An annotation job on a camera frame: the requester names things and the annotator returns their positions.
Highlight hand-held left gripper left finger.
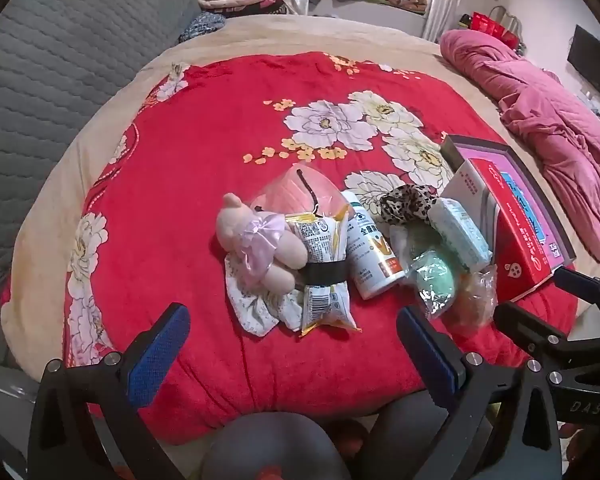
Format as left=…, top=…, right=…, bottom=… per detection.
left=27, top=302, right=191, bottom=480

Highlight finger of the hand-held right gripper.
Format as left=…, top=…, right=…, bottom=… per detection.
left=493, top=301, right=600, bottom=378
left=553, top=266, right=600, bottom=313

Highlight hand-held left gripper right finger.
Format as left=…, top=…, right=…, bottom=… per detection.
left=396, top=305, right=563, bottom=480

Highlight red cardboard box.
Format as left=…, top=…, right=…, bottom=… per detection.
left=440, top=157, right=568, bottom=303

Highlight white floral scrunchie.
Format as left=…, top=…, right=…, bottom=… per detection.
left=225, top=255, right=306, bottom=337

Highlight pink face mask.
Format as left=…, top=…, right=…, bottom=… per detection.
left=250, top=162, right=351, bottom=221

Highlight small clear plastic bag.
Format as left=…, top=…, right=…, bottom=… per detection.
left=450, top=265, right=498, bottom=333

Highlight green puff in clear bag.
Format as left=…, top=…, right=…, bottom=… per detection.
left=390, top=222, right=461, bottom=321

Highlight dark framed pink picture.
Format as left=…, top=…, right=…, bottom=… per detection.
left=440, top=135, right=578, bottom=266

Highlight white tissue pack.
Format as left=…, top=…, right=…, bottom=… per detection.
left=426, top=198, right=493, bottom=272

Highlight yellow snack packet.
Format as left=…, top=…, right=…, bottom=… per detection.
left=285, top=210, right=362, bottom=337

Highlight white supplement bottle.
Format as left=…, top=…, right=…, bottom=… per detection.
left=341, top=191, right=406, bottom=301

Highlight black elastic band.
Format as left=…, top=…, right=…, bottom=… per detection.
left=292, top=262, right=351, bottom=286

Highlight beige plush toy pink dress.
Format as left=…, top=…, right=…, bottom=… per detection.
left=215, top=192, right=311, bottom=293

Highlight leopard print scrunchie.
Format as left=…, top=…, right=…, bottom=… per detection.
left=377, top=185, right=440, bottom=226

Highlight pink quilt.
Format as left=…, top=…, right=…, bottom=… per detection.
left=439, top=29, right=600, bottom=278

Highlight red floral blanket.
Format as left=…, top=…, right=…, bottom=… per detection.
left=0, top=50, right=581, bottom=446

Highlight red bags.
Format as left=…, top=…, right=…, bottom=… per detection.
left=467, top=10, right=523, bottom=48

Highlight grey quilted headboard cover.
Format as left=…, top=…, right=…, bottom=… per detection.
left=0, top=0, right=203, bottom=376

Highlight dark patterned cloth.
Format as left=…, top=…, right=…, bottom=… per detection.
left=177, top=12, right=226, bottom=43

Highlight black wall television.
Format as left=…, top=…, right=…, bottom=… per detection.
left=566, top=24, right=600, bottom=111

